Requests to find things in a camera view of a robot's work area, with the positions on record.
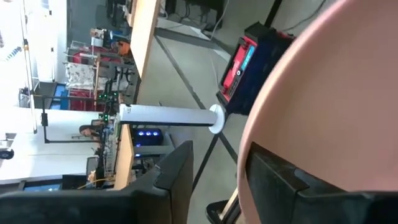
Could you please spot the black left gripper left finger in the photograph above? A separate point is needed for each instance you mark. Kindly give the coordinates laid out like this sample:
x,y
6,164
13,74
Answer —
x,y
93,208

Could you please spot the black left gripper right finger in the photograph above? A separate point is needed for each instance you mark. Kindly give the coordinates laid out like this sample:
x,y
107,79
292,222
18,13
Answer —
x,y
295,205

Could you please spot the pink plate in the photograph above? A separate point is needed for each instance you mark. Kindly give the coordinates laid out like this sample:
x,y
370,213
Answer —
x,y
326,109

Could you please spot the wooden top desk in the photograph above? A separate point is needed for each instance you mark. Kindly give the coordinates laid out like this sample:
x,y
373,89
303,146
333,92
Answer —
x,y
124,161
144,37

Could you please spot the person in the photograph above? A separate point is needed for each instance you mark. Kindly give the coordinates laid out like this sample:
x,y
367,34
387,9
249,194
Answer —
x,y
88,130

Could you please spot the computer case blue lights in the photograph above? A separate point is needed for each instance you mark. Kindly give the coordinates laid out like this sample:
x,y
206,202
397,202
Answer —
x,y
147,137

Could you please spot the white tower fan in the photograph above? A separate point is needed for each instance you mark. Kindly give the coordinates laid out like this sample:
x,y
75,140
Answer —
x,y
168,115

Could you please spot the red black power station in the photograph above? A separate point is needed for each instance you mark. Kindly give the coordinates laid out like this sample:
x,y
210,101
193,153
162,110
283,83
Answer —
x,y
248,71

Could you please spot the black aluminium table frame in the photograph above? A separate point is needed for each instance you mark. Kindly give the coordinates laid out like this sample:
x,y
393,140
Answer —
x,y
214,213

